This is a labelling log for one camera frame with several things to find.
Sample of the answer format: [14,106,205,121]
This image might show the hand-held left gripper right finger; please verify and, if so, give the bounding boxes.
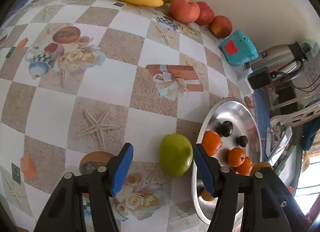
[194,143,307,232]

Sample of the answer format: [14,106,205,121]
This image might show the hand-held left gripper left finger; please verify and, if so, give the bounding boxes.
[34,143,134,232]

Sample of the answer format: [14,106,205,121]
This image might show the orange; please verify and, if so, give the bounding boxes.
[236,157,253,176]
[201,131,222,157]
[227,147,246,168]

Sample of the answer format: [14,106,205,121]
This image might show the green mango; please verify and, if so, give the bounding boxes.
[159,133,194,178]

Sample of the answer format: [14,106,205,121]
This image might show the round metal plate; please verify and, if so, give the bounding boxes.
[191,97,262,225]

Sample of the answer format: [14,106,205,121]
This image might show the white power strip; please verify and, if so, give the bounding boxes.
[236,69,255,96]

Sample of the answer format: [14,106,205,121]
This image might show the white plastic rack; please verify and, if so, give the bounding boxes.
[269,97,320,127]

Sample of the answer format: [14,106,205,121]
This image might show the black power adapter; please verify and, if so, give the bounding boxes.
[247,68,273,90]

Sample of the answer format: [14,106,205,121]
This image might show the dark blue cloth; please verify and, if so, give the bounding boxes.
[300,117,320,151]

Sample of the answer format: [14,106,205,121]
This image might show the teal toy box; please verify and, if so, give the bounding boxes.
[218,30,259,66]

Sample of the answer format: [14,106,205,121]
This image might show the steel electric kettle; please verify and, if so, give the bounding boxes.
[250,41,309,78]

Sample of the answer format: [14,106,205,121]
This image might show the checkered printed tablecloth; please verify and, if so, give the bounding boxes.
[0,0,258,232]

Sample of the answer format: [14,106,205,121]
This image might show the pale red apple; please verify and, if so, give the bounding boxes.
[169,0,201,24]

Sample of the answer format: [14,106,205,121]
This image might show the black cable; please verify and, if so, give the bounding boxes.
[271,73,320,92]
[271,72,320,90]

